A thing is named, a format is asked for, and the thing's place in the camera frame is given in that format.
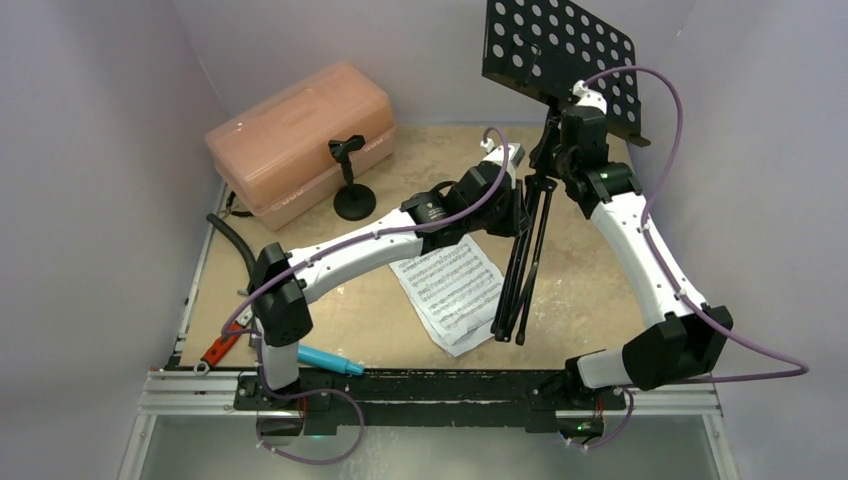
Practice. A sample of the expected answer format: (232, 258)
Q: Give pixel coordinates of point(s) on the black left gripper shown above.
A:
(517, 221)

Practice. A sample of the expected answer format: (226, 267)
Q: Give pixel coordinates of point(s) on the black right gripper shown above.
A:
(553, 155)

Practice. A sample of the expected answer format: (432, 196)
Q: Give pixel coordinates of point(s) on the sheet music page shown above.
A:
(459, 334)
(456, 280)

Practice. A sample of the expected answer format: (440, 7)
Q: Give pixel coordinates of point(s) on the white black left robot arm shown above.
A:
(284, 283)

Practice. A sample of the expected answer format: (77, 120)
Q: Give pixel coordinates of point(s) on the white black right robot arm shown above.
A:
(682, 338)

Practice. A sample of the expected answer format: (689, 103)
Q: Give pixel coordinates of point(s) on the black microphone desk stand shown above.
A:
(353, 201)

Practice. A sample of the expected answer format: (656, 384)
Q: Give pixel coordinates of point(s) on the pink translucent plastic case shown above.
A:
(276, 155)

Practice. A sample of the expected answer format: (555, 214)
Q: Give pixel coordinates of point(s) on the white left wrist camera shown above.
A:
(510, 155)

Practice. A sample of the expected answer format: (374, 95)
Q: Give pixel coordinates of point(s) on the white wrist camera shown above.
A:
(510, 155)
(587, 97)

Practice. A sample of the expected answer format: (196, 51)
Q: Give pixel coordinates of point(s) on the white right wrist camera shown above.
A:
(587, 97)

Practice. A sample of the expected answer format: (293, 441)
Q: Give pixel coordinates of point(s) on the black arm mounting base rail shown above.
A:
(537, 401)

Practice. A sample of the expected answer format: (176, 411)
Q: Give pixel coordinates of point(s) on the red handled pliers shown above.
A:
(222, 345)

